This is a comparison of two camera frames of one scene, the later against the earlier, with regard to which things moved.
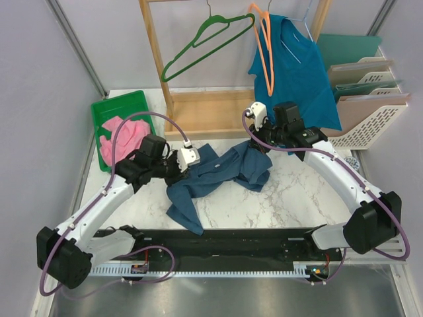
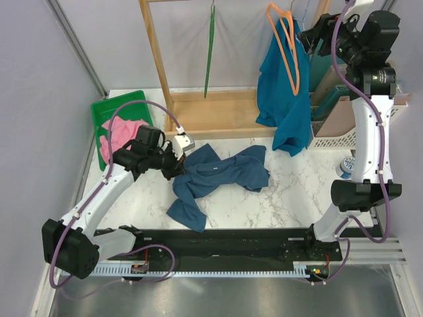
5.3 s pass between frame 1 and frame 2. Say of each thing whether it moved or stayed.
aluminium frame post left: stayed
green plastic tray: stayed
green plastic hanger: moved
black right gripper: moved
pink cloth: stayed
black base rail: stayed
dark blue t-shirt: moved
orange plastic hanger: moved
